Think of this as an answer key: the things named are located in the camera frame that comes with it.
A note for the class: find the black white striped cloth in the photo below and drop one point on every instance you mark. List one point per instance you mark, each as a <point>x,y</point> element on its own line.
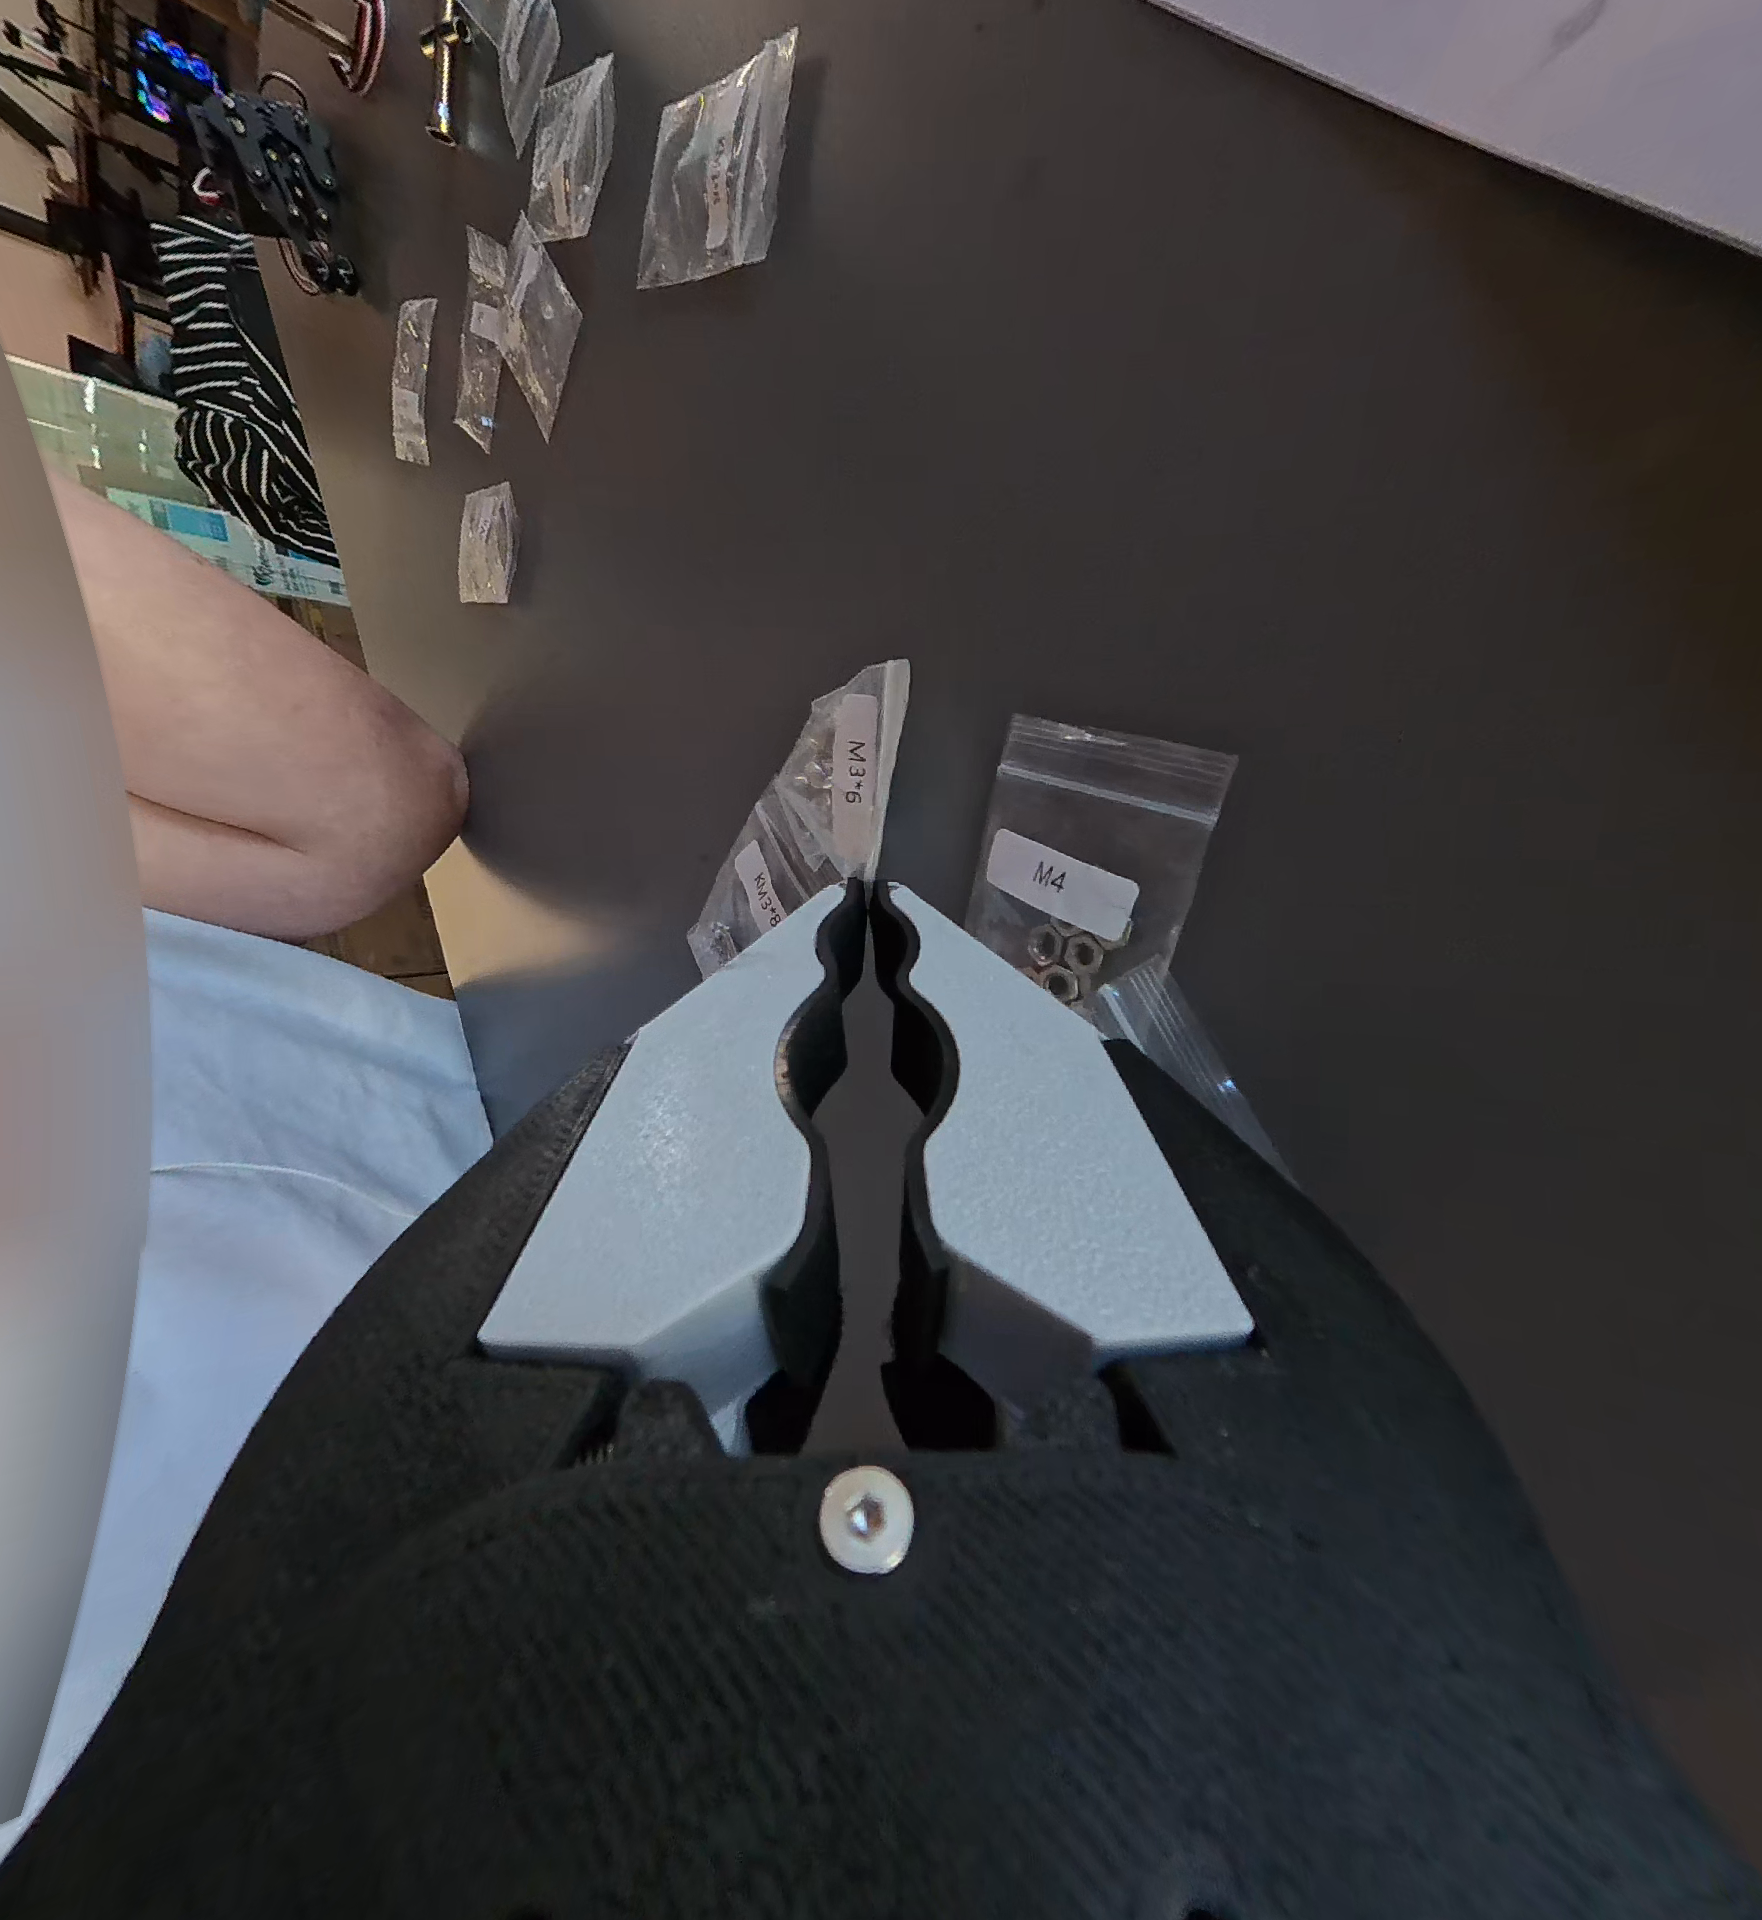
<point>245,432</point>

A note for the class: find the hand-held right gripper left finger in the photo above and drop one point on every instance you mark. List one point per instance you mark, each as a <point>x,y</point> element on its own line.
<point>671,1186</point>

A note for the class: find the dark grey desk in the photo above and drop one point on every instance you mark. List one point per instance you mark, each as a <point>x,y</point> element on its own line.
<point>1269,600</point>

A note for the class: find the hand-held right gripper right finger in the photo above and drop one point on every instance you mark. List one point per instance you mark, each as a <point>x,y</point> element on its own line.
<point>1061,1186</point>

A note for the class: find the empty clear zip bag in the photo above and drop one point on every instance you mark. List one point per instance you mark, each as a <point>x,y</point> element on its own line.
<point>1173,1027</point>

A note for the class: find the scatter of small clear bags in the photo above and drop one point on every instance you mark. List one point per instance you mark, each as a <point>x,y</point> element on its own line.
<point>716,163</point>

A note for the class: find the white teal printed box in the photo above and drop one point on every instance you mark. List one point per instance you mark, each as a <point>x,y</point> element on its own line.
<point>223,543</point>

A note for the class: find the black servo bracket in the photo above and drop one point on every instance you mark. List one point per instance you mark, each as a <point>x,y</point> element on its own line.
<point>275,158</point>

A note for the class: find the small clear screw bag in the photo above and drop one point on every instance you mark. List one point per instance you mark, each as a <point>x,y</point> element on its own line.
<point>859,767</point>

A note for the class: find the clear screw bag white label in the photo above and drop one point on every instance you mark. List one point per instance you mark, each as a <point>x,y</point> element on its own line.
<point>761,881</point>

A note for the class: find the clear zip bag of nuts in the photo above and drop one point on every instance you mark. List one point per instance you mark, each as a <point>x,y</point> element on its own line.
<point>1090,814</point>

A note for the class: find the person's white clothing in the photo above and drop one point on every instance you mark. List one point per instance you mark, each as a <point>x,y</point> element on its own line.
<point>298,1141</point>

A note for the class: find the person's left forearm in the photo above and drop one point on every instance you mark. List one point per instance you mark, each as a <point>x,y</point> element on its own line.
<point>267,746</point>

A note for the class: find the brass standoff part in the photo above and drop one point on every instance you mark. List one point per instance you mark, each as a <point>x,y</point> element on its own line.
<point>448,74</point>

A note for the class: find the white printed instruction sheet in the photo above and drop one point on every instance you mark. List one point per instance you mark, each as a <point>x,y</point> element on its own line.
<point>1569,103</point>

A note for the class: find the dark device with coloured lights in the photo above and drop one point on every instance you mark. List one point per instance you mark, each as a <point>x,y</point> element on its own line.
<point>176,67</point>

